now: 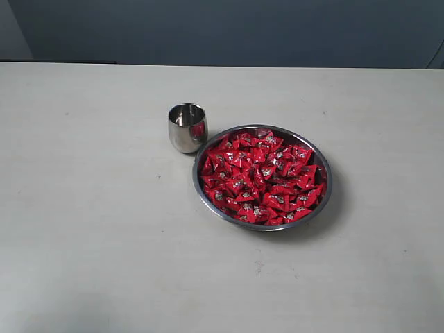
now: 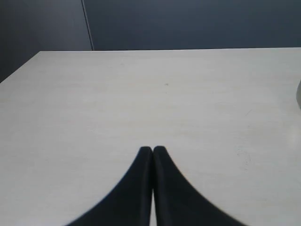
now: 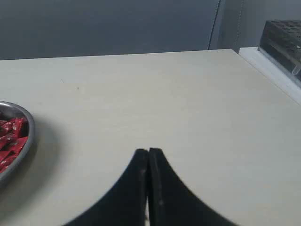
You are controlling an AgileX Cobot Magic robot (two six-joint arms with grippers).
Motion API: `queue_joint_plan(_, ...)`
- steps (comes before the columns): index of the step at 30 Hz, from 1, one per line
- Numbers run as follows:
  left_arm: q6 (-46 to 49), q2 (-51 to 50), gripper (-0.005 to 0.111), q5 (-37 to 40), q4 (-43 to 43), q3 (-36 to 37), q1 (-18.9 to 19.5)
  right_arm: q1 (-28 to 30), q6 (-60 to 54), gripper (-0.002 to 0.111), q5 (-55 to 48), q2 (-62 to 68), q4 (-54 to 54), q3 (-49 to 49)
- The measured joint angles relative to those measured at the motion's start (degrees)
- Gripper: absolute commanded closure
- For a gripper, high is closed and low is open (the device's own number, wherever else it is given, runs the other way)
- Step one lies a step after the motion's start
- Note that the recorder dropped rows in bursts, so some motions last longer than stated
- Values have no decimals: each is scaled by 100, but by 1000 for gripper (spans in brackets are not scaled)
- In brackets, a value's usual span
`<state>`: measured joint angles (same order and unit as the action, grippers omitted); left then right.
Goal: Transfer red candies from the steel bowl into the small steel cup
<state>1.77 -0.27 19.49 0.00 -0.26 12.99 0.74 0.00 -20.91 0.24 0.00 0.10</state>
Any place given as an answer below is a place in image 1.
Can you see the round steel bowl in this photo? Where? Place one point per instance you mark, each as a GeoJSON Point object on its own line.
{"type": "Point", "coordinates": [322, 173]}

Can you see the stainless steel cup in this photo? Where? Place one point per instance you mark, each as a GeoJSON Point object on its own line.
{"type": "Point", "coordinates": [187, 127]}

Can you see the red wrapped candy pile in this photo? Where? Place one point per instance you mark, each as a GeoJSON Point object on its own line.
{"type": "Point", "coordinates": [263, 177]}

